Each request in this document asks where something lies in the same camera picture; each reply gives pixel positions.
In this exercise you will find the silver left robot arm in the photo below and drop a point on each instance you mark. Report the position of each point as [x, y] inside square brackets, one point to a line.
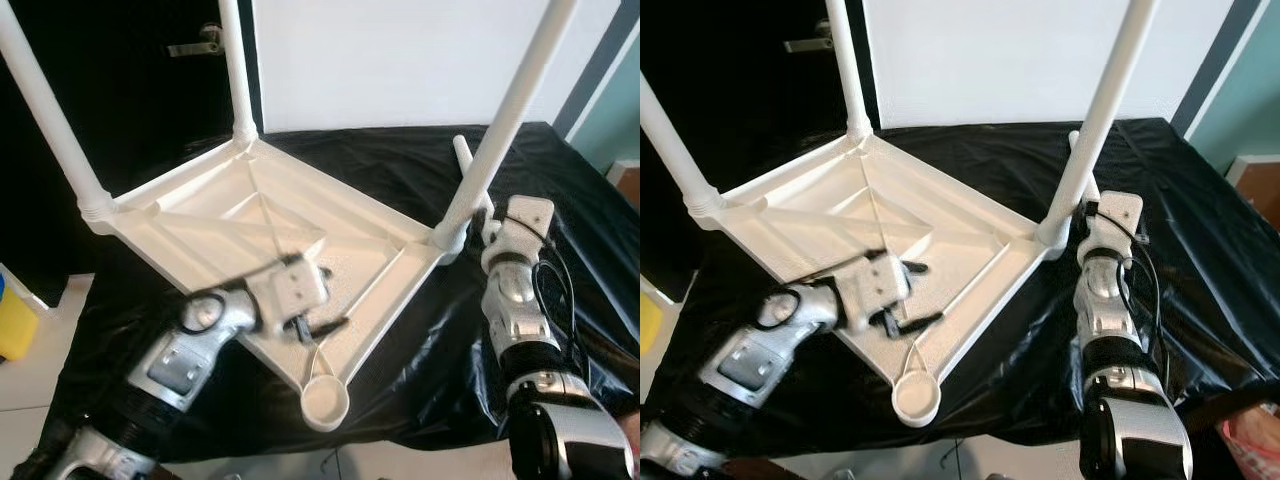
[760, 365]
[180, 370]

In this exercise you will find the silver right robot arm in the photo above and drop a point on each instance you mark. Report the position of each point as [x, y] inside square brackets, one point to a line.
[520, 320]
[1105, 320]

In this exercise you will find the black plastic table cover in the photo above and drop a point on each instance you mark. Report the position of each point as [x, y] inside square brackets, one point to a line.
[560, 330]
[1200, 300]

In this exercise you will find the brown white-edged furniture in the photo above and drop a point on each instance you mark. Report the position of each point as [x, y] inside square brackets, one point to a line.
[1260, 180]
[630, 185]

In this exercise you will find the black door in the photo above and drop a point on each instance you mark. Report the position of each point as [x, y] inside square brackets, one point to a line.
[740, 100]
[130, 100]

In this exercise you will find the pink mesh bag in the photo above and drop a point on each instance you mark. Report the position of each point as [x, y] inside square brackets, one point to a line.
[1255, 440]

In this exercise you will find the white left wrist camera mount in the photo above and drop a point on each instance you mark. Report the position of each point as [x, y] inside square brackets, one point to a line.
[290, 285]
[880, 280]

